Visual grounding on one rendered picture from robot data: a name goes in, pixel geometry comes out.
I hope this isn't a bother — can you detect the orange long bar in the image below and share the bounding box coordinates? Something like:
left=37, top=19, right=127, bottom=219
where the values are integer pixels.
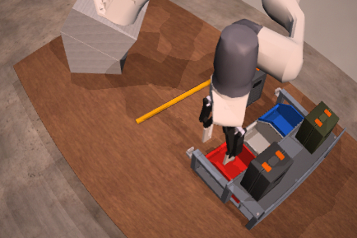
left=136, top=80, right=210, bottom=124

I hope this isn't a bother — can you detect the red bin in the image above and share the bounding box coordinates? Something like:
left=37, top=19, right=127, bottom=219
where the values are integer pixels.
left=205, top=142, right=255, bottom=181

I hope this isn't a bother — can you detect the blue open bin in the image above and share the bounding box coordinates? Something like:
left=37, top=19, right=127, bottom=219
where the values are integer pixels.
left=260, top=103, right=304, bottom=137

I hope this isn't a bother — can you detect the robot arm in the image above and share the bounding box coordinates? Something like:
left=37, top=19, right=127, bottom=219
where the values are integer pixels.
left=94, top=0, right=305, bottom=127

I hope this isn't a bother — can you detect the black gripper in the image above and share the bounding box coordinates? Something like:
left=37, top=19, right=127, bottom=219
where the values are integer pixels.
left=199, top=95, right=247, bottom=165

